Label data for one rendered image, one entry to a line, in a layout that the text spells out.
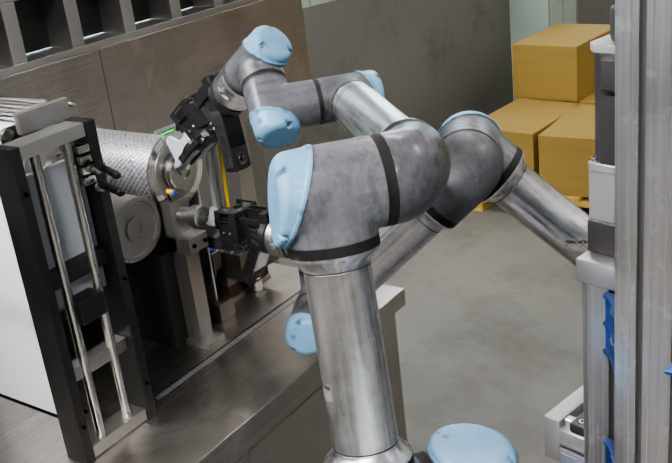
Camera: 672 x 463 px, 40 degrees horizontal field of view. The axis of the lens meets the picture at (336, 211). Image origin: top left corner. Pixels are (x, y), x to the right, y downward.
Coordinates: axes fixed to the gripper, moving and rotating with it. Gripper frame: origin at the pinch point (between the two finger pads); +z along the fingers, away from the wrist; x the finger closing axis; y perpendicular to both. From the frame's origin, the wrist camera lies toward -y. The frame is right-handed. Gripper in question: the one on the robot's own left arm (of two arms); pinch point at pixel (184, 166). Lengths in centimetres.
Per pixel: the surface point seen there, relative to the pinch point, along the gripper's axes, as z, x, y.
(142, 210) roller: 7.6, 8.1, -1.8
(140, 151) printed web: 4.0, 2.9, 7.7
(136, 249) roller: 11.9, 11.3, -6.8
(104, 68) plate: 19.7, -17.3, 34.1
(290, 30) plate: 23, -85, 30
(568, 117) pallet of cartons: 86, -306, -35
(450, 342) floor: 106, -152, -75
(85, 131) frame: -16.7, 27.5, 6.7
